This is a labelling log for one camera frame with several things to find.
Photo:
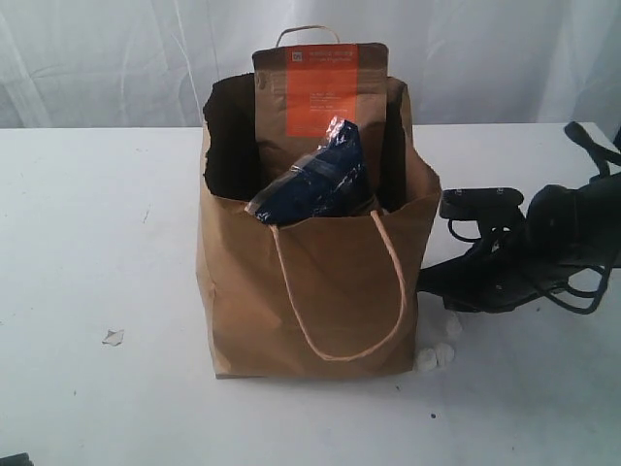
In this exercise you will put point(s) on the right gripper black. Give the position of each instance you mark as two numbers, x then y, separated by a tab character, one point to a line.
499	273

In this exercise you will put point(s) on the brown paper shopping bag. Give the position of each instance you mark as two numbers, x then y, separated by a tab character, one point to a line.
327	297

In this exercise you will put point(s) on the dark noodle packet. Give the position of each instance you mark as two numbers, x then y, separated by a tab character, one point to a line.
333	181

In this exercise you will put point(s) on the brown pouch orange label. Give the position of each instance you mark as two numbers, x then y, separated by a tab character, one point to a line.
300	89

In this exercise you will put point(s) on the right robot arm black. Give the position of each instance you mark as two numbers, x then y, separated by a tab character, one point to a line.
563	248

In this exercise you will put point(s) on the small clear plastic scrap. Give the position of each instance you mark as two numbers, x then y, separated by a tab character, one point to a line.
113	338

